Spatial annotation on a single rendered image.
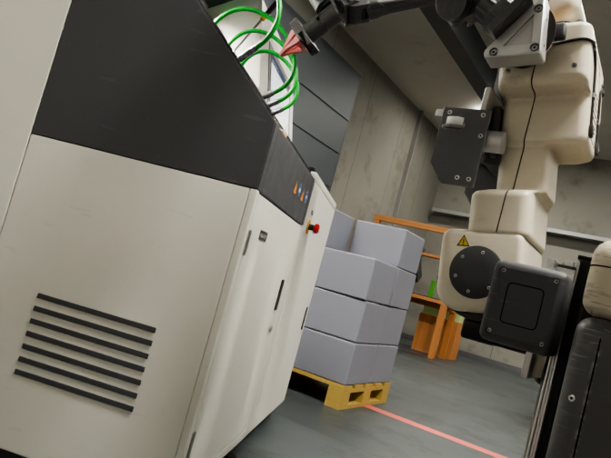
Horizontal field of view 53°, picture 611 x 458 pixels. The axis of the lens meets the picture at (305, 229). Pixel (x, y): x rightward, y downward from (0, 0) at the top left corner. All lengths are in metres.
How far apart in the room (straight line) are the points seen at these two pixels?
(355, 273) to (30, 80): 2.10
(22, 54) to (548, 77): 1.21
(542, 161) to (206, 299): 0.76
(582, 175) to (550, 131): 9.69
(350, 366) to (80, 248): 2.05
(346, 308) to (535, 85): 2.21
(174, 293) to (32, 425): 0.44
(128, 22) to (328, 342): 2.19
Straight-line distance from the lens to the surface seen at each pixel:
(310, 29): 1.80
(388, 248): 3.62
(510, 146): 1.32
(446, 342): 8.78
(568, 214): 10.85
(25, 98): 1.66
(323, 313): 3.35
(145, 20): 1.59
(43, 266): 1.55
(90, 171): 1.53
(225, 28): 2.31
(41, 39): 1.69
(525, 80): 1.29
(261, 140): 1.40
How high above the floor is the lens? 0.63
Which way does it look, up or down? 4 degrees up
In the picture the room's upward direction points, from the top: 15 degrees clockwise
